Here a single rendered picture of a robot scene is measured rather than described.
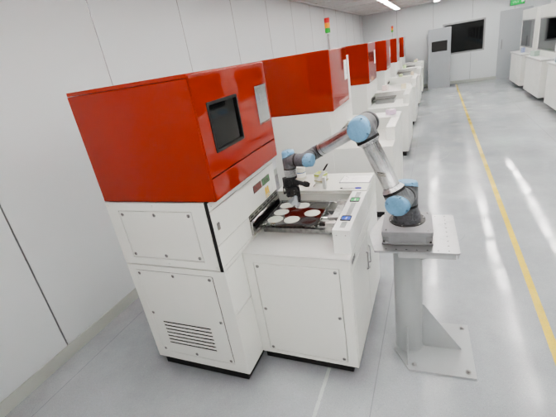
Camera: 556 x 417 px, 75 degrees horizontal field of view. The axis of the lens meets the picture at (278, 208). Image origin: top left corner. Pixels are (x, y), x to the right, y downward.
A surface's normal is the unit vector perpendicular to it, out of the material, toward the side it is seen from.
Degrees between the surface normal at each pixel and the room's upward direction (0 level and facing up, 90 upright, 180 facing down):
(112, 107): 90
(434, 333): 90
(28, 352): 90
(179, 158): 90
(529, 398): 0
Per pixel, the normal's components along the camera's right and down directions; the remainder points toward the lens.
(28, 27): 0.92, 0.01
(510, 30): -0.36, 0.41
